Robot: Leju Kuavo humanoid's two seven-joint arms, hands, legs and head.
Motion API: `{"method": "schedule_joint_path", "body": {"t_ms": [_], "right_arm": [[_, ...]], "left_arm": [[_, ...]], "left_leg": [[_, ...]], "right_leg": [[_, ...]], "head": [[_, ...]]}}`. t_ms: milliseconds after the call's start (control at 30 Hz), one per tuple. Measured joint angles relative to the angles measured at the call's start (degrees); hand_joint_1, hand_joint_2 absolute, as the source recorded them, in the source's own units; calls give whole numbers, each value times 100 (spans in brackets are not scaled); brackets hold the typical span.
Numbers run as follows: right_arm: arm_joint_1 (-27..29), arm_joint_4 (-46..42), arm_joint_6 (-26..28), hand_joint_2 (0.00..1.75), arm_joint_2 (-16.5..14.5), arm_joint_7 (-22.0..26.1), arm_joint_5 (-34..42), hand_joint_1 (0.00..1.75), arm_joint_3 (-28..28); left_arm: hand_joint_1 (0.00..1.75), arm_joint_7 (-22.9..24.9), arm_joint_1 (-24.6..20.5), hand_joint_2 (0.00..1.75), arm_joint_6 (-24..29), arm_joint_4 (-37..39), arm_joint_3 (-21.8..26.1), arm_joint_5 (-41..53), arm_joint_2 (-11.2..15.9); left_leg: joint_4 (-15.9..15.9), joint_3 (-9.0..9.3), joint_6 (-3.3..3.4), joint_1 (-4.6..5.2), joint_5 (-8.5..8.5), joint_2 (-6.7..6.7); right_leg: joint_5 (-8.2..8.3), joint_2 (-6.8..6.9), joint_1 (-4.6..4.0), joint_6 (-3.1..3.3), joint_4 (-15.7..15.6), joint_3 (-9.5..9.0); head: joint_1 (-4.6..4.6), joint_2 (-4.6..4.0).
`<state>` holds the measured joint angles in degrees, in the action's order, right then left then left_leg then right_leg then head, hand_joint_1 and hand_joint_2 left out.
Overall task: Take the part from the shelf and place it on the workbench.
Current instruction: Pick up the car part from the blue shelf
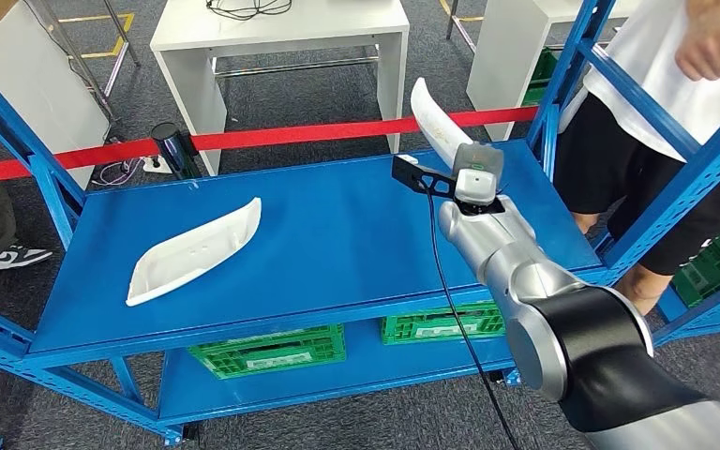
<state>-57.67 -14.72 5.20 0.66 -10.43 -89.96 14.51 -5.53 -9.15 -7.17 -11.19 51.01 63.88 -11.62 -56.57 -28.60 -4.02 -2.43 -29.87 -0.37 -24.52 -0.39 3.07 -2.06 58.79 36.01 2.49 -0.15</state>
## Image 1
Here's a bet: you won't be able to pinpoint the person's left hand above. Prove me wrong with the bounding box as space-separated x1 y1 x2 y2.
674 10 720 82

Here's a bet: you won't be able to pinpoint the white plastic shell part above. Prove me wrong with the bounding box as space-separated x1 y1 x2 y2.
126 196 263 308
409 77 476 170

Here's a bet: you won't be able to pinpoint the person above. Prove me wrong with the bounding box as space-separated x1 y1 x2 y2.
552 0 720 318

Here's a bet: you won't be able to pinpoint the red barrier belt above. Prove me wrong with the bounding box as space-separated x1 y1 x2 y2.
0 105 540 188

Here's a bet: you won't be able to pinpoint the yellow floor tape square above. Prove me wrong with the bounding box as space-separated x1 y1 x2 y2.
56 12 136 59

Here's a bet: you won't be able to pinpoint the white cabinet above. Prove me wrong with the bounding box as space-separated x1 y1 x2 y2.
0 0 112 190

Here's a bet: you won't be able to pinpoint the person's black white shoe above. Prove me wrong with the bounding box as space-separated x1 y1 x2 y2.
0 244 54 272

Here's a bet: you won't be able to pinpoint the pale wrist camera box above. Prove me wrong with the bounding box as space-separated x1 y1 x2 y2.
455 167 498 206

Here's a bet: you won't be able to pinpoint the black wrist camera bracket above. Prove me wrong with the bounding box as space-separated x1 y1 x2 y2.
391 155 460 202

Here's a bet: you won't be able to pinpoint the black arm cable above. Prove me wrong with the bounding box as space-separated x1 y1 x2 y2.
427 188 523 450

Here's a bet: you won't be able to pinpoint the black coiled cable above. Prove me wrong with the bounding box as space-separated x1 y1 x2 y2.
205 0 293 20

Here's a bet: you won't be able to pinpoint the black stanchion post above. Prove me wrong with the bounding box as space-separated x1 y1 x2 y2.
149 121 203 181

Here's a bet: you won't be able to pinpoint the chrome metal frame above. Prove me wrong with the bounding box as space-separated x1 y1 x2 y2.
24 0 142 122

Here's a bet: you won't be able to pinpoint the tangled thin floor cables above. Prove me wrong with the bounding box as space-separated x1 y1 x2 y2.
91 156 145 188

